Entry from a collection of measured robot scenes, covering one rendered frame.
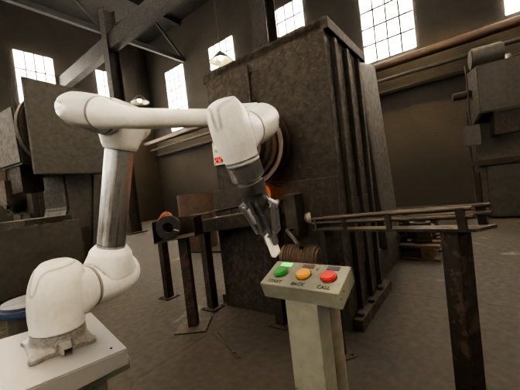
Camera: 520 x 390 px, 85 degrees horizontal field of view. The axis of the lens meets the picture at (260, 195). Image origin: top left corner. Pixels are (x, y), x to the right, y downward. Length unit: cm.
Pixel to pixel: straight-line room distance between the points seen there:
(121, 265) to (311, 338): 74
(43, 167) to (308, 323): 338
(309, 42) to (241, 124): 123
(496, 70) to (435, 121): 229
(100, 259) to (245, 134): 76
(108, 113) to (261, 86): 122
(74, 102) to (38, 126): 285
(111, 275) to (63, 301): 18
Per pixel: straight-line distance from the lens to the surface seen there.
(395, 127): 768
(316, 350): 87
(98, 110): 98
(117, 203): 118
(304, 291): 79
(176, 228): 188
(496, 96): 552
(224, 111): 69
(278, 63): 194
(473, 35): 714
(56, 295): 112
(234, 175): 71
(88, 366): 108
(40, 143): 385
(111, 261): 120
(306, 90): 179
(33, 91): 399
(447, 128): 754
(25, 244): 352
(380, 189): 240
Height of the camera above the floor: 86
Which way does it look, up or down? 2 degrees down
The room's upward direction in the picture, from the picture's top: 7 degrees counter-clockwise
